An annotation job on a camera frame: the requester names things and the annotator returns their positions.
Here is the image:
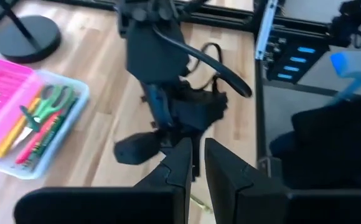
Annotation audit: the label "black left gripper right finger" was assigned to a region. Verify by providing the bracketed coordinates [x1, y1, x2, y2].
[204, 137, 361, 224]

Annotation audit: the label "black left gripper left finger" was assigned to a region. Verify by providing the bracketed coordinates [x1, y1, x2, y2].
[13, 137, 194, 224]

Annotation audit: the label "green crayon yellow wrapper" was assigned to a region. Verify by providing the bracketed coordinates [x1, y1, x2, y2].
[189, 193, 215, 214]

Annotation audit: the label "green marker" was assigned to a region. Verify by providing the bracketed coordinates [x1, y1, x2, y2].
[27, 118, 66, 169]
[27, 99, 79, 167]

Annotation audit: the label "pink pen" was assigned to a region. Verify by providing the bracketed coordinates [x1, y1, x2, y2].
[14, 110, 63, 165]

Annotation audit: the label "green-handled scissors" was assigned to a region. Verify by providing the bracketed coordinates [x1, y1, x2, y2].
[11, 84, 76, 150]

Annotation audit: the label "pink perforated box lid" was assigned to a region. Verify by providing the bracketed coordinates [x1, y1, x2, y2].
[0, 57, 43, 156]

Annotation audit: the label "clear plastic supply box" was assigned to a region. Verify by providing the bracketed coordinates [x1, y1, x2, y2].
[0, 68, 90, 180]

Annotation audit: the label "black controller box blue lights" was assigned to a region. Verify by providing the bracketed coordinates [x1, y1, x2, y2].
[263, 26, 331, 85]

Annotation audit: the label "person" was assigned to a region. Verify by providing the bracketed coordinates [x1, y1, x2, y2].
[268, 95, 361, 191]

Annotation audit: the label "blue-grey metal stand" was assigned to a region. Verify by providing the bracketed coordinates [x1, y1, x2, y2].
[329, 18, 361, 105]

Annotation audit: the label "white globe lamp black base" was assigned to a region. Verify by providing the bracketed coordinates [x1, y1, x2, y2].
[0, 0, 62, 65]

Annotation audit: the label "thick black sleeved cable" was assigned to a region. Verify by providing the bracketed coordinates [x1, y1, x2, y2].
[152, 24, 253, 99]

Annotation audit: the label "white metal bracket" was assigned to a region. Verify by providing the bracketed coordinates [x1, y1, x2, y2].
[254, 0, 279, 60]

